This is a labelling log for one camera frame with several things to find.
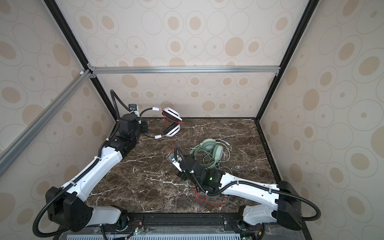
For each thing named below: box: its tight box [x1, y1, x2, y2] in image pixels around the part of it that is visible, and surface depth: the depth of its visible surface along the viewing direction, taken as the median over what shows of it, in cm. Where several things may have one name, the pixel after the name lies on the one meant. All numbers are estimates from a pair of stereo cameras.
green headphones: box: [194, 138, 224, 167], surface depth 98 cm
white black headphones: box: [139, 107, 184, 140], surface depth 79 cm
